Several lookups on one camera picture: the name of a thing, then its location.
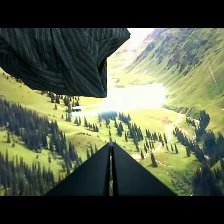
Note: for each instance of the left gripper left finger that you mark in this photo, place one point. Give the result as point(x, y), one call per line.
point(88, 176)

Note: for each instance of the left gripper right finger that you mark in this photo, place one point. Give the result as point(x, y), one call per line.
point(136, 176)

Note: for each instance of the dark striped garment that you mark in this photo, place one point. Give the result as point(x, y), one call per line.
point(60, 56)

